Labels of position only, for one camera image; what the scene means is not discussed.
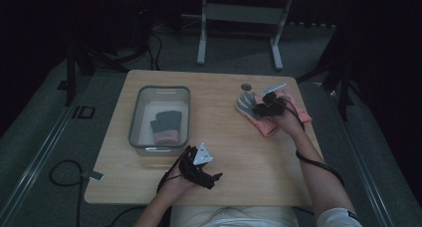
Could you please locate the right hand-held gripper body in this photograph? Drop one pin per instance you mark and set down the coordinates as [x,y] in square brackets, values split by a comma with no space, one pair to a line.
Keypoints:
[275,106]

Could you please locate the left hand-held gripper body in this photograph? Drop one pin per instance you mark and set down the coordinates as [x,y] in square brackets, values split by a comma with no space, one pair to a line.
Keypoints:
[202,155]

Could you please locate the light grey and pink glove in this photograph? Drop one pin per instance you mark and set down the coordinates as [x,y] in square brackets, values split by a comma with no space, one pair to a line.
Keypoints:
[247,104]

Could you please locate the dark grey and pink glove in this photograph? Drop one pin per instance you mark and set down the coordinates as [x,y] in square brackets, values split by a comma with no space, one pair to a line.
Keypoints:
[167,120]

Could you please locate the clear plastic bin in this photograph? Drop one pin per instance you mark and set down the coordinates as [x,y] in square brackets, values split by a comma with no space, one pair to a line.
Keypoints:
[136,120]

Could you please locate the person's right hand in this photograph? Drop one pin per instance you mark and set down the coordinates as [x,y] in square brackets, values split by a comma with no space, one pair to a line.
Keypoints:
[290,124]

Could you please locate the person's left hand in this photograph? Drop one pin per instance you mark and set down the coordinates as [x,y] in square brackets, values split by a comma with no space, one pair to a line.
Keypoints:
[179,185]

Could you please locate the round table grommet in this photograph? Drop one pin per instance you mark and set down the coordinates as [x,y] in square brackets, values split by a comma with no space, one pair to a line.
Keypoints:
[246,87]

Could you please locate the person's white shirt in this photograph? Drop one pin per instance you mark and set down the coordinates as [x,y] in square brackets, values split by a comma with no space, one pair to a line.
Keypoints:
[232,218]

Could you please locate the black tripod stand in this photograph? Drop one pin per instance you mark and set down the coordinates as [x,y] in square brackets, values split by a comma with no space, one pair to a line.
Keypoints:
[70,77]
[343,94]

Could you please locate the white metal stand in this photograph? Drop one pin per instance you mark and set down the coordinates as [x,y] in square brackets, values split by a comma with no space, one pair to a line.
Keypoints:
[244,14]

